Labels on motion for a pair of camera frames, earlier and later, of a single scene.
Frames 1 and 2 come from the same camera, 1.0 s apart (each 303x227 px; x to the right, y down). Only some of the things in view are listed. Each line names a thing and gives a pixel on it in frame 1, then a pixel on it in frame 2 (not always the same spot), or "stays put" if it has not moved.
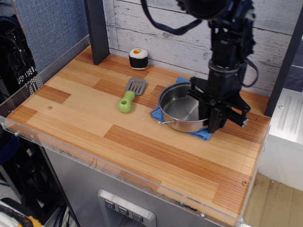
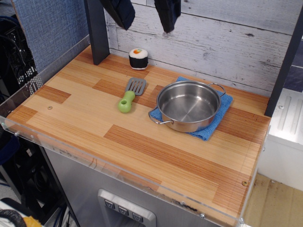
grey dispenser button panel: x=114 y=210 stays put
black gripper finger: x=204 y=109 → x=123 y=10
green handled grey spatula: x=134 y=86 stays put
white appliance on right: x=281 y=157 stays put
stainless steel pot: x=176 y=104 stays put
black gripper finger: x=217 y=120 → x=168 y=11
